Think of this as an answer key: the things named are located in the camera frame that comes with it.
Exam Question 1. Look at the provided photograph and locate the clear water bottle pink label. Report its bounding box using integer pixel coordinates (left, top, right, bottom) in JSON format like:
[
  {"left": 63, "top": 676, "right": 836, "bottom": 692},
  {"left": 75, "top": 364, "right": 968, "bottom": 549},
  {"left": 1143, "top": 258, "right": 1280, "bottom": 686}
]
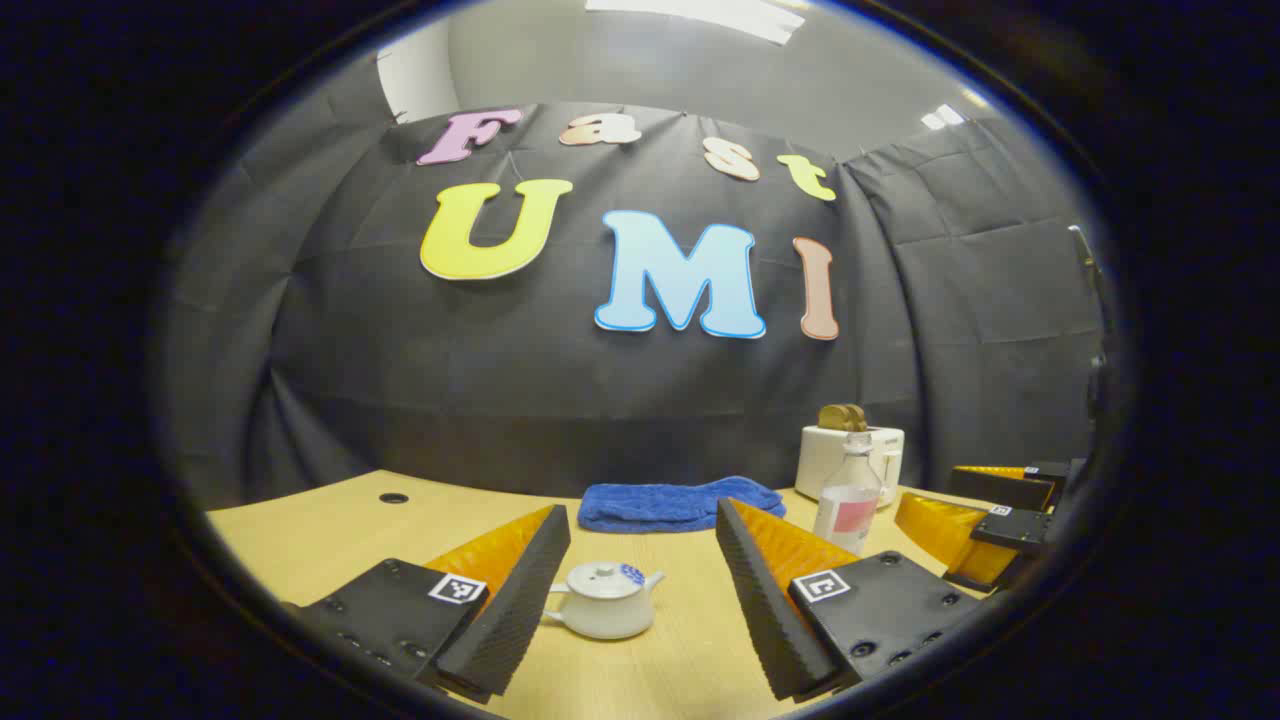
[{"left": 813, "top": 430, "right": 883, "bottom": 557}]

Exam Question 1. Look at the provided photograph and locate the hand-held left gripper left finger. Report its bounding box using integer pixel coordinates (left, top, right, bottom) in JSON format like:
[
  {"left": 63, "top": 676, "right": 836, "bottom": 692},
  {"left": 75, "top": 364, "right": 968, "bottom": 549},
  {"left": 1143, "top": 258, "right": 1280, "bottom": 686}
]
[{"left": 285, "top": 503, "right": 572, "bottom": 704}]

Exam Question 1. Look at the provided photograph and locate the white ceramic teacup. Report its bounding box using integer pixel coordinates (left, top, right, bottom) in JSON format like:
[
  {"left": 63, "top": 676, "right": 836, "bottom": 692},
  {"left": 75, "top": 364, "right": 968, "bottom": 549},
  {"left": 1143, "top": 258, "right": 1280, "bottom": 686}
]
[{"left": 541, "top": 572, "right": 666, "bottom": 641}]

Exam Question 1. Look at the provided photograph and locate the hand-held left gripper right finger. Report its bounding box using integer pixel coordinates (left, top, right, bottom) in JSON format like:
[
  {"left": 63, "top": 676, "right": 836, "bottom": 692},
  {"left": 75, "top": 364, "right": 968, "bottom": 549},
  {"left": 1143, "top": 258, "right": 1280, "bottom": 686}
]
[{"left": 715, "top": 497, "right": 986, "bottom": 703}]

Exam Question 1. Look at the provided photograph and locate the white toaster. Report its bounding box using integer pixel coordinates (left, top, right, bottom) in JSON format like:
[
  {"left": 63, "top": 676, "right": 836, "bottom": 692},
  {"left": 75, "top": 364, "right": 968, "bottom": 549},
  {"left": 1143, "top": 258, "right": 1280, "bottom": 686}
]
[{"left": 795, "top": 424, "right": 906, "bottom": 511}]

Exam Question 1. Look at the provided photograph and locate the blue towel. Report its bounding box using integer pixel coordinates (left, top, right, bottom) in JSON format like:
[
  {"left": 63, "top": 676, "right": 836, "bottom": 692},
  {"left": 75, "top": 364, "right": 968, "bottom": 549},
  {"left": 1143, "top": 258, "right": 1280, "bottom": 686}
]
[{"left": 577, "top": 475, "right": 788, "bottom": 534}]

